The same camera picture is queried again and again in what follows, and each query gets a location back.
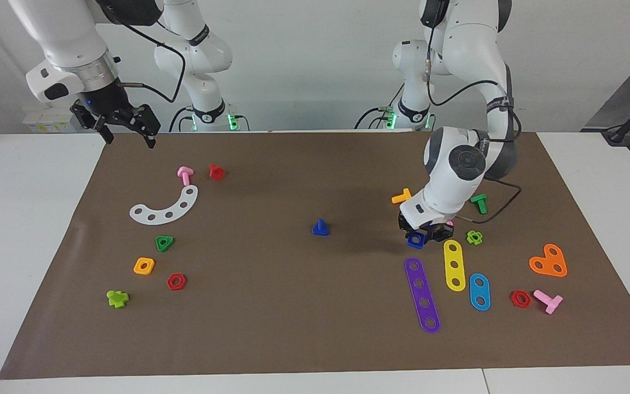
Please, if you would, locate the brown table mat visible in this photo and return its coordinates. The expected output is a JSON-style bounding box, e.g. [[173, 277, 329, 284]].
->
[[0, 130, 630, 380]]

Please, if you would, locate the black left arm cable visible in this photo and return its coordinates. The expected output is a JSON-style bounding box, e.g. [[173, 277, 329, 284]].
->
[[424, 0, 523, 225]]

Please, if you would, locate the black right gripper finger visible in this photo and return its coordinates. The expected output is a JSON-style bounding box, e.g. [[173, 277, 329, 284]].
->
[[136, 106, 161, 149], [92, 116, 114, 146]]

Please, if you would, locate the white curved five-hole strip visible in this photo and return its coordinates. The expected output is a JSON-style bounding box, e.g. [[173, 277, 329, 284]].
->
[[129, 185, 199, 225]]

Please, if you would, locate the blue two-hole plastic strip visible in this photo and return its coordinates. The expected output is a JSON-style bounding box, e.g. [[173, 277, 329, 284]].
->
[[469, 273, 491, 311]]

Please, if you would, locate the yellow three-hole plastic strip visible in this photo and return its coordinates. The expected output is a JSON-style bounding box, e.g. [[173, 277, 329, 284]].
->
[[444, 239, 466, 292]]

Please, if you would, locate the orange angled three-hole plate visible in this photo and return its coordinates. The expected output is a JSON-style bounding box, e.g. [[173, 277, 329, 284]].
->
[[529, 244, 568, 278]]

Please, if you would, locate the black base cable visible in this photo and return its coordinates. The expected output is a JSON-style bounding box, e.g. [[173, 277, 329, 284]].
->
[[169, 106, 195, 133], [354, 104, 400, 130]]

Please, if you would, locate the white box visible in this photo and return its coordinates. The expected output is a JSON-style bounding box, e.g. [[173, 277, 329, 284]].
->
[[22, 107, 83, 133]]

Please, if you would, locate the purple four-hole plastic strip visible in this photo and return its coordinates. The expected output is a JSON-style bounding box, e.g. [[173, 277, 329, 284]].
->
[[404, 257, 441, 334]]

